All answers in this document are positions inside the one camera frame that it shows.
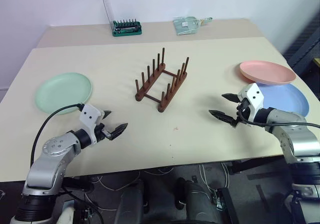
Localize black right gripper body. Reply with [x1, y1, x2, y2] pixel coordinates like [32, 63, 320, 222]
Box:
[230, 97, 252, 128]

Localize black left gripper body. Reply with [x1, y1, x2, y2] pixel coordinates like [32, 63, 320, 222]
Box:
[94, 122, 113, 142]

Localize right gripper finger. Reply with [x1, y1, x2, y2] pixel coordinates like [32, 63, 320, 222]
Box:
[208, 109, 237, 125]
[221, 92, 242, 104]

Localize wooden dish rack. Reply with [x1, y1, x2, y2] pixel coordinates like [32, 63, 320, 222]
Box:
[134, 46, 190, 114]

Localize pink plastic plate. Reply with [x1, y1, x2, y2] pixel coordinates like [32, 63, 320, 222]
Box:
[239, 60, 297, 86]

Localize blue plastic plate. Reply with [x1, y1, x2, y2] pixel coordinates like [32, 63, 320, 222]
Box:
[257, 83, 310, 118]

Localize green plastic plate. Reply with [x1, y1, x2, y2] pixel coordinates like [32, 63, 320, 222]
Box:
[34, 72, 93, 116]

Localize dark rounded shape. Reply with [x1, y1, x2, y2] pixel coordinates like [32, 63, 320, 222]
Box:
[175, 177, 224, 224]
[117, 178, 145, 224]

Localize pale green dustpan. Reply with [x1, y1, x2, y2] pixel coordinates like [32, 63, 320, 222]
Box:
[172, 16, 214, 37]

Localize green screwdriver bit case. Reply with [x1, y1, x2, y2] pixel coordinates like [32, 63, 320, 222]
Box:
[102, 0, 144, 38]

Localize black ribbed chair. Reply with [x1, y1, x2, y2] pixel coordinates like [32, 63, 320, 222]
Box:
[284, 10, 320, 91]

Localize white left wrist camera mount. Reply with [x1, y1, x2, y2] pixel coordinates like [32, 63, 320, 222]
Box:
[79, 104, 106, 145]

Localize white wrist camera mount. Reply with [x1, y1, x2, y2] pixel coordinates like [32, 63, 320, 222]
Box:
[79, 104, 106, 145]
[238, 82, 265, 123]

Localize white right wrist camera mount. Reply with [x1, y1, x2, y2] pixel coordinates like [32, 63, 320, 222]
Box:
[238, 82, 265, 123]

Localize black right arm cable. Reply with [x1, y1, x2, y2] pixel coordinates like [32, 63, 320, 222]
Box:
[236, 108, 320, 130]

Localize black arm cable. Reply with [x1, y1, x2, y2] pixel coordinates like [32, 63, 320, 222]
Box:
[29, 103, 86, 168]
[236, 108, 320, 130]

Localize white floor cable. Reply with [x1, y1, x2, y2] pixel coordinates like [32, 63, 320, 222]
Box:
[198, 162, 231, 194]
[84, 168, 141, 213]

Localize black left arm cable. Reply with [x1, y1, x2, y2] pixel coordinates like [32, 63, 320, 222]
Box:
[29, 103, 86, 168]

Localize black table frame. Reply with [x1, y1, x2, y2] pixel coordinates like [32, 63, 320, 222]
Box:
[216, 158, 288, 224]

